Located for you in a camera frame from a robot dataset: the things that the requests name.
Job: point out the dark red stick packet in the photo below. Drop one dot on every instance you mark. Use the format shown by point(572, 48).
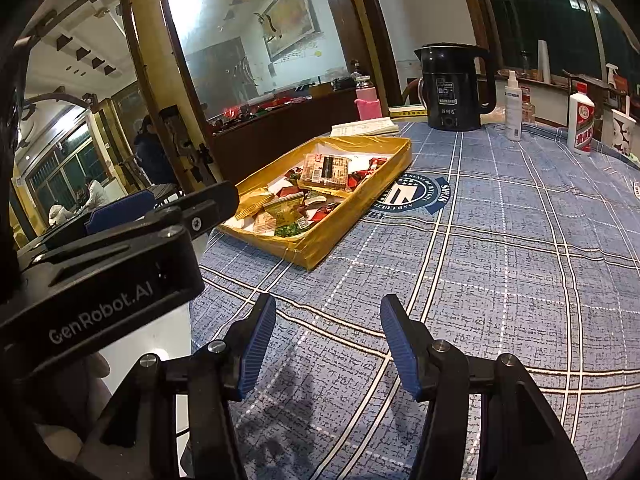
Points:
point(356, 177)

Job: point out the yellow biscuit packet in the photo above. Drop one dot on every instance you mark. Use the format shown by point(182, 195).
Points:
point(252, 202)

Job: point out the brown cake packet yellow edge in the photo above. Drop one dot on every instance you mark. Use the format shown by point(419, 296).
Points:
point(325, 171)

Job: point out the white red snack packet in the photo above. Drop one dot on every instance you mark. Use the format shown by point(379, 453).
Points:
point(322, 212)

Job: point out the white patterned paper cup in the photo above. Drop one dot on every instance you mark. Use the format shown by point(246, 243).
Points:
point(623, 132)

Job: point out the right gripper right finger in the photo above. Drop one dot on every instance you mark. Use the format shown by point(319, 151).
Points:
point(520, 435)

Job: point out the green snack packet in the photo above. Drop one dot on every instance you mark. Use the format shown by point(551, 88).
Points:
point(292, 229)

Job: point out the dark wooden sideboard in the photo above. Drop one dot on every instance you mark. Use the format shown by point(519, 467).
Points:
point(245, 148)

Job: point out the white spray bottle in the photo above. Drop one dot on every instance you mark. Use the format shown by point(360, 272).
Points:
point(513, 100)

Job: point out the small glass bottle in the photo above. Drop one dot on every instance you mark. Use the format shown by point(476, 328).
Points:
point(528, 108)

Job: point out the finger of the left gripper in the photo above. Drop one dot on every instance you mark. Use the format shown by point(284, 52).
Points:
point(198, 212)
point(116, 213)

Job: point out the gold green tea packet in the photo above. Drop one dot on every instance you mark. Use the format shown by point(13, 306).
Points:
point(286, 210)

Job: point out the pink water bottle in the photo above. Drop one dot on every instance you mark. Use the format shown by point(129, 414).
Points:
point(367, 102)

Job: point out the framed wall painting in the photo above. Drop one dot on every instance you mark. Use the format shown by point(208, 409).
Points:
point(286, 24)

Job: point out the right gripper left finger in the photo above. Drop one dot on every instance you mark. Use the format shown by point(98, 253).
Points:
point(136, 435)

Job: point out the white gloved left hand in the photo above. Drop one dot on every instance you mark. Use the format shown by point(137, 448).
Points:
point(66, 404)

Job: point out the blue plaid tablecloth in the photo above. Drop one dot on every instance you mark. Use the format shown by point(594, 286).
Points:
point(525, 248)

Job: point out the gold tray box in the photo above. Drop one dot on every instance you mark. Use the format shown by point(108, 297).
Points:
point(281, 177)

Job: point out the white book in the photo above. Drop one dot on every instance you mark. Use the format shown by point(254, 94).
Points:
point(369, 127)

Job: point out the white red liquor bottle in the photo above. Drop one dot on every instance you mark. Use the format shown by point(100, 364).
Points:
point(581, 110)

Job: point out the black electric kettle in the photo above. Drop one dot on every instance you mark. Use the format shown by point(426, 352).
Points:
point(448, 88)

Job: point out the clear cheese cracker packet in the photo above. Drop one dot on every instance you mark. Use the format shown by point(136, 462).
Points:
point(265, 224)

